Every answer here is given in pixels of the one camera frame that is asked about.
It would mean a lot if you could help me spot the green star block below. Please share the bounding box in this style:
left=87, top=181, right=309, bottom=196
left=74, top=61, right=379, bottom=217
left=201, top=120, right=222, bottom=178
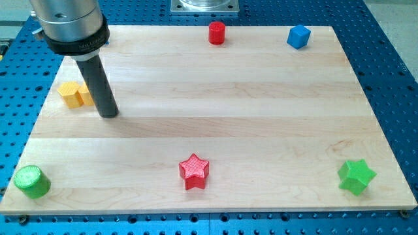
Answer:
left=338, top=159, right=377, bottom=196

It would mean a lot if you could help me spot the blue perforated table plate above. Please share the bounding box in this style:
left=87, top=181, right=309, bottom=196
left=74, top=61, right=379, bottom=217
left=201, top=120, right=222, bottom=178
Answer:
left=1, top=1, right=417, bottom=234

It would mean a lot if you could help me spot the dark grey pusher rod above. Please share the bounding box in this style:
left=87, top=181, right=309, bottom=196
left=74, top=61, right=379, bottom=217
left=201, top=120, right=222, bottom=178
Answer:
left=76, top=55, right=119, bottom=118

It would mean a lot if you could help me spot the blue cube block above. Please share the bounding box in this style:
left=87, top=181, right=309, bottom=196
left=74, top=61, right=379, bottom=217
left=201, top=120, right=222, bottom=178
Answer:
left=287, top=25, right=311, bottom=50

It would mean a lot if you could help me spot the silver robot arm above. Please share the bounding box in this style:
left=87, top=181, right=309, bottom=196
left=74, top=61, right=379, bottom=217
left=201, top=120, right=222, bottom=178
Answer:
left=30, top=0, right=110, bottom=61

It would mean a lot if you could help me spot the red star block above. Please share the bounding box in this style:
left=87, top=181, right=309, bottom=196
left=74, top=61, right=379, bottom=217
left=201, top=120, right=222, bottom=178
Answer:
left=178, top=153, right=210, bottom=190

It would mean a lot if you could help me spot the green cylinder block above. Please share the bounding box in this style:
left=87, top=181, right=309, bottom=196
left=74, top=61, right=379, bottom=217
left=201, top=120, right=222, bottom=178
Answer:
left=13, top=165, right=51, bottom=199

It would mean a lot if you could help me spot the yellow block behind rod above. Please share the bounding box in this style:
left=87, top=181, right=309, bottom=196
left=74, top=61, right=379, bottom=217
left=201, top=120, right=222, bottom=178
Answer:
left=78, top=83, right=95, bottom=106

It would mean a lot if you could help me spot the wooden board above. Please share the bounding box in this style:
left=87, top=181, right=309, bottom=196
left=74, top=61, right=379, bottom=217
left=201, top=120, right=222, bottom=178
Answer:
left=1, top=25, right=417, bottom=215

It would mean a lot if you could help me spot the red cylinder block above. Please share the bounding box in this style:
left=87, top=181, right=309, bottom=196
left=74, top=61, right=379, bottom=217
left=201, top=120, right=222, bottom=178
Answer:
left=208, top=22, right=226, bottom=45

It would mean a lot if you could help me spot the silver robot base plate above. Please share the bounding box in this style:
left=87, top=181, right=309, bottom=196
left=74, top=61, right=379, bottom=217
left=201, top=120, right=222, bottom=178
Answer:
left=170, top=0, right=240, bottom=13

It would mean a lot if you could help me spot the yellow hexagon block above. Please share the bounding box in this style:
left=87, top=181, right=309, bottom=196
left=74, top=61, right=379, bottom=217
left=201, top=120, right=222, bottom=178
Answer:
left=57, top=82, right=84, bottom=108

